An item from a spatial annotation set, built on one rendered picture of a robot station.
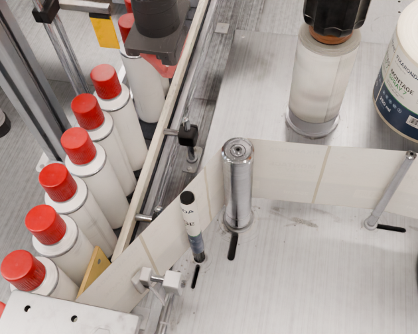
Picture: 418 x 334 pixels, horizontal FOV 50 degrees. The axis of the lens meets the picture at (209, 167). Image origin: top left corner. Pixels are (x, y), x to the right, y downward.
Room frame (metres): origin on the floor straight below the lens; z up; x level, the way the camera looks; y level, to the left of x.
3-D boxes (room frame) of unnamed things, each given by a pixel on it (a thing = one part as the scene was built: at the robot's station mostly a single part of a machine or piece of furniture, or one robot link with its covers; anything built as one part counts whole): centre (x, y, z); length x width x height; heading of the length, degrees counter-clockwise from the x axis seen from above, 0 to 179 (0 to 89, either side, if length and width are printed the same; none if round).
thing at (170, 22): (0.47, 0.05, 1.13); 0.10 x 0.07 x 0.07; 163
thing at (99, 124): (0.37, 0.14, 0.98); 0.05 x 0.05 x 0.20
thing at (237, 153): (0.29, -0.04, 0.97); 0.05 x 0.05 x 0.19
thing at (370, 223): (0.26, -0.23, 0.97); 0.02 x 0.02 x 0.19
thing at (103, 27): (0.48, 0.12, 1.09); 0.03 x 0.01 x 0.06; 73
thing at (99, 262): (0.18, 0.16, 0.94); 0.10 x 0.01 x 0.09; 163
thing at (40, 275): (0.17, 0.20, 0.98); 0.05 x 0.05 x 0.20
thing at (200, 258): (0.24, 0.03, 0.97); 0.02 x 0.02 x 0.19
